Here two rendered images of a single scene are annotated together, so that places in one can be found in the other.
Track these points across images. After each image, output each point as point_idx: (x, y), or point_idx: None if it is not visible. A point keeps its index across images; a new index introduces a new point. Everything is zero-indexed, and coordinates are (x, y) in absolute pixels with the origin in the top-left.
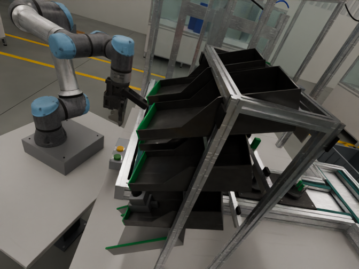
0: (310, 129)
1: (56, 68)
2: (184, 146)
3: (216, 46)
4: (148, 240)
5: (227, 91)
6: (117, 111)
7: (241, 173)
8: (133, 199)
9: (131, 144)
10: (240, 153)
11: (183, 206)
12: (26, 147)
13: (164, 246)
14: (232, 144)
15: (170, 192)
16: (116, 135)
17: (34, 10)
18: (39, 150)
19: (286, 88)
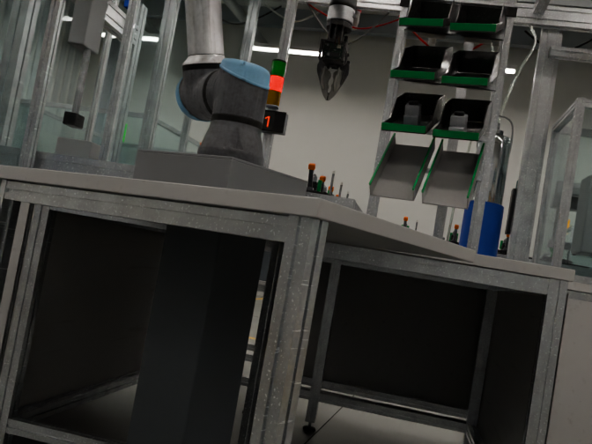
0: (495, 33)
1: (217, 5)
2: (450, 67)
3: (294, 11)
4: (478, 159)
5: (506, 0)
6: (340, 70)
7: (499, 59)
8: (466, 117)
9: None
10: (457, 72)
11: (503, 85)
12: (239, 176)
13: (488, 152)
14: (457, 63)
15: (442, 129)
16: None
17: None
18: (268, 172)
19: (487, 10)
